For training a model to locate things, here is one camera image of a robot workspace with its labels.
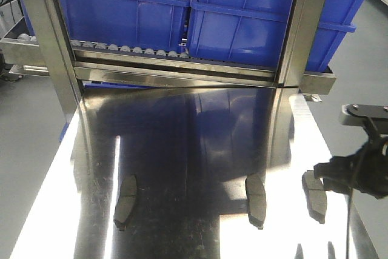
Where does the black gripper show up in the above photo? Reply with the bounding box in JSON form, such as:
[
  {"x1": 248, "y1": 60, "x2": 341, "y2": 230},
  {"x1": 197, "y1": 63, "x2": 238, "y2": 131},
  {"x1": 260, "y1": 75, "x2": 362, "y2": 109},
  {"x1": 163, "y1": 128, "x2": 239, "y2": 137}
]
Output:
[{"x1": 313, "y1": 104, "x2": 387, "y2": 199}]

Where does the blue plastic bin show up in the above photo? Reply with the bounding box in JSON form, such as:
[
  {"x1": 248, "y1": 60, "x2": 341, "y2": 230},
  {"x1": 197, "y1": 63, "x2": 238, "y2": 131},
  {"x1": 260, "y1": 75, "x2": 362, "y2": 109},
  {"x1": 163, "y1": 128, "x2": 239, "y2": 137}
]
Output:
[
  {"x1": 187, "y1": 0, "x2": 364, "y2": 72},
  {"x1": 59, "y1": 0, "x2": 189, "y2": 51}
]

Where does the stainless steel rack frame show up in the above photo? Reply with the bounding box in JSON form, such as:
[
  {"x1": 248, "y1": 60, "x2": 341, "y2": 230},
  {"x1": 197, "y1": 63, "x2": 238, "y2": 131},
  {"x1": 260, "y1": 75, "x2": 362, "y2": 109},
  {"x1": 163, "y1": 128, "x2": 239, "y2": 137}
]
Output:
[{"x1": 1, "y1": 0, "x2": 336, "y2": 120}]

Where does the dark grey brake pad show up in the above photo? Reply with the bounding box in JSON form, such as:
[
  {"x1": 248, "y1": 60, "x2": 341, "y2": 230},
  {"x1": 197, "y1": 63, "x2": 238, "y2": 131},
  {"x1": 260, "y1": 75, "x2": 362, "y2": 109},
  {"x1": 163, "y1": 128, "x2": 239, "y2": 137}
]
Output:
[
  {"x1": 245, "y1": 173, "x2": 267, "y2": 229},
  {"x1": 113, "y1": 175, "x2": 138, "y2": 231},
  {"x1": 302, "y1": 170, "x2": 327, "y2": 224}
]

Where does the blue plastic bin left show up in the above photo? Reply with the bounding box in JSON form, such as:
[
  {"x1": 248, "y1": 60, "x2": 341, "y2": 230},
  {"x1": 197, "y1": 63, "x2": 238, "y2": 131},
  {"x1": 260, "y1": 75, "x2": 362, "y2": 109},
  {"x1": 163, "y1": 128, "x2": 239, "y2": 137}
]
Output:
[{"x1": 59, "y1": 0, "x2": 189, "y2": 51}]

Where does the blue plastic bin right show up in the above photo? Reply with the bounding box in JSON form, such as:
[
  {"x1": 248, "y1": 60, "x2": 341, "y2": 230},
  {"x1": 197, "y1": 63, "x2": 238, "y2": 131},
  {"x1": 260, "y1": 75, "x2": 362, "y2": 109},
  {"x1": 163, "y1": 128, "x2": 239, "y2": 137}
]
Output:
[{"x1": 187, "y1": 0, "x2": 364, "y2": 72}]

